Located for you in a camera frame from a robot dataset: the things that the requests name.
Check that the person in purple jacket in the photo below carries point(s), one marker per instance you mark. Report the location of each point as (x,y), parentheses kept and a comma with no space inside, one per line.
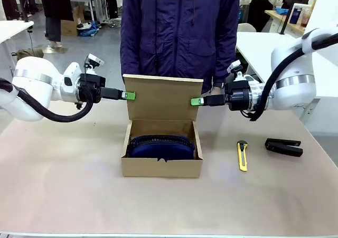
(179,29)

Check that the person in long black coat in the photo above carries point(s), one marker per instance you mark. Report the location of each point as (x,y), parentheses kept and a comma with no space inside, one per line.
(56,5)

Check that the person in black trousers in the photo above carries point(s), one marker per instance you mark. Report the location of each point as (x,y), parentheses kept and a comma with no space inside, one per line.
(112,0)

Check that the orange translucent jar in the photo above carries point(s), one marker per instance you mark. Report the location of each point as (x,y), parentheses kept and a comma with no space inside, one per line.
(305,17)

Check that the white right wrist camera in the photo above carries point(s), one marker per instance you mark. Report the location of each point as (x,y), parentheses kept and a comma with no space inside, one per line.
(236,69)

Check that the person in white top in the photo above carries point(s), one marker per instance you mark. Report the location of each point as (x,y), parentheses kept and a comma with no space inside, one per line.
(264,5)

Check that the wooden counter top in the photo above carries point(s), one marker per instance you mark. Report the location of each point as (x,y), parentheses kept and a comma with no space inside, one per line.
(280,19)

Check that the black slanted pole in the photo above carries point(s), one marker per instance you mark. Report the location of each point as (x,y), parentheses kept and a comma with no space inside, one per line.
(286,20)

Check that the black stapler-like tool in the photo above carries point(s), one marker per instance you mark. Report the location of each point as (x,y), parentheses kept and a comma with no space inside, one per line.
(283,147)

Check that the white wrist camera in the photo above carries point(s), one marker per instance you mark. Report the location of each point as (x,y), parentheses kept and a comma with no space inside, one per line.
(236,69)
(93,62)

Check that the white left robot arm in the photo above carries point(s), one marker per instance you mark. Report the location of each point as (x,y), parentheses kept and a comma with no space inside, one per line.
(34,87)

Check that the blue cloth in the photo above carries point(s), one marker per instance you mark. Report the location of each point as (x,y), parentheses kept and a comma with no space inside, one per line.
(282,10)

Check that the black upright pole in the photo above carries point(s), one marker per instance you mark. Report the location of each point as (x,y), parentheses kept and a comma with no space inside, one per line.
(23,3)

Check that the brown cardboard box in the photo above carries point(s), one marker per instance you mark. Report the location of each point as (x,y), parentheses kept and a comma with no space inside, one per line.
(163,106)

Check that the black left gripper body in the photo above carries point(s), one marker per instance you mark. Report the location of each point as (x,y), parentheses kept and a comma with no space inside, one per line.
(89,89)

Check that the dark blue bottle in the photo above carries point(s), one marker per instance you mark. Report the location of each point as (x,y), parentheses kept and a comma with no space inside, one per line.
(295,15)

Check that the olive green bag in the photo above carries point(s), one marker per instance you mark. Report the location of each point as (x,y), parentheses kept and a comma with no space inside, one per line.
(30,53)

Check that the white chair back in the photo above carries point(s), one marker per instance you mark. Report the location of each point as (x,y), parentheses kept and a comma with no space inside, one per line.
(247,27)

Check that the yellow utility knife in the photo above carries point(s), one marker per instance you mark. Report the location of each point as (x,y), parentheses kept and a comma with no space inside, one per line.
(242,156)

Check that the navy blue zipper bag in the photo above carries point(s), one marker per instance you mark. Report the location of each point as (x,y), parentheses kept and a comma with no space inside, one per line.
(161,148)

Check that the blue plastic bag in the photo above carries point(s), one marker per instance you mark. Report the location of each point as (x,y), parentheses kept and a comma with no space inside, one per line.
(88,29)

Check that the person's left hand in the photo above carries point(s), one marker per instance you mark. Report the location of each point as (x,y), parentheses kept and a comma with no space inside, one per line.
(217,90)

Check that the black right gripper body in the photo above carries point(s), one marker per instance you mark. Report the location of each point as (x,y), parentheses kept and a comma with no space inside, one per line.
(237,95)

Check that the small white side table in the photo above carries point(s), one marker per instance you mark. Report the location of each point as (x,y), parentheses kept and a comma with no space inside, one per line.
(13,28)

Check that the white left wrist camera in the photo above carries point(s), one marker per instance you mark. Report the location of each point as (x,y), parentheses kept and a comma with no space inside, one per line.
(93,62)

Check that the cardboard box on floor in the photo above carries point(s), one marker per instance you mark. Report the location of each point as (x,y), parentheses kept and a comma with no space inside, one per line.
(70,27)

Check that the black wristwatch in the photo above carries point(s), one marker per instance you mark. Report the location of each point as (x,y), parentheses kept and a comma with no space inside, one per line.
(219,85)

